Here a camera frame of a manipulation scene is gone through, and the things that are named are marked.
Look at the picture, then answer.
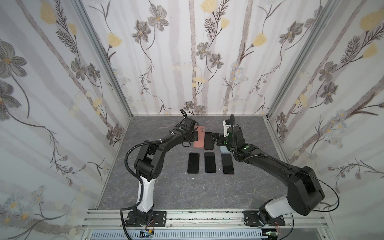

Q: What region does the light blue phone case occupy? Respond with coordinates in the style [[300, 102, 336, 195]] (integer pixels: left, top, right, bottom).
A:
[[220, 146, 232, 154]]

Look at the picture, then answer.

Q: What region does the pink phone case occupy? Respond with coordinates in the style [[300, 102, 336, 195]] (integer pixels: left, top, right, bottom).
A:
[[194, 126, 206, 149]]

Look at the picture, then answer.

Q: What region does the black phone case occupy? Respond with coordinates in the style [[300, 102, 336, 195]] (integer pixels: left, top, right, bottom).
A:
[[204, 133, 215, 150]]

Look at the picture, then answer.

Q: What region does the black phone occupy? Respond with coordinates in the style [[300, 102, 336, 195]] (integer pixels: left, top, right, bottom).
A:
[[204, 152, 217, 173]]

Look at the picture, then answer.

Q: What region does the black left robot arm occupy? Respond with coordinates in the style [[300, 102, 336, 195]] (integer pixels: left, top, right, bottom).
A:
[[124, 117, 199, 226]]

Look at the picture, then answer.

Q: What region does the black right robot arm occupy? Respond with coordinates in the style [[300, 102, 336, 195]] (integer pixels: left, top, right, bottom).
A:
[[216, 118, 325, 227]]

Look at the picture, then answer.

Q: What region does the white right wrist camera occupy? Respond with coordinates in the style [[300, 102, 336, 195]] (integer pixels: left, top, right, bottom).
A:
[[223, 120, 231, 137]]

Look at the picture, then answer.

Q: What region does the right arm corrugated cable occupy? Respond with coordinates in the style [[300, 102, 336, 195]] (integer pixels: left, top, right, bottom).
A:
[[229, 113, 241, 157]]

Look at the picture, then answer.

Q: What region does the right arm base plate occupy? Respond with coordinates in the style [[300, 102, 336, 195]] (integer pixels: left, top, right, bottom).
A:
[[243, 211, 286, 228]]

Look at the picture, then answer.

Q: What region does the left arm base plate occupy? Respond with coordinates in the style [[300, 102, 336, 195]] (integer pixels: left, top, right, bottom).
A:
[[124, 211, 167, 227]]

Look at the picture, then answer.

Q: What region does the white slotted cable duct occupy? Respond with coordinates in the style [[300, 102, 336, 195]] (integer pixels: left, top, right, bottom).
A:
[[88, 229, 268, 240]]

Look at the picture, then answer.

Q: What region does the aluminium front rail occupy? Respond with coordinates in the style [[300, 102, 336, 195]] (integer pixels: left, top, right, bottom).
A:
[[81, 209, 329, 230]]

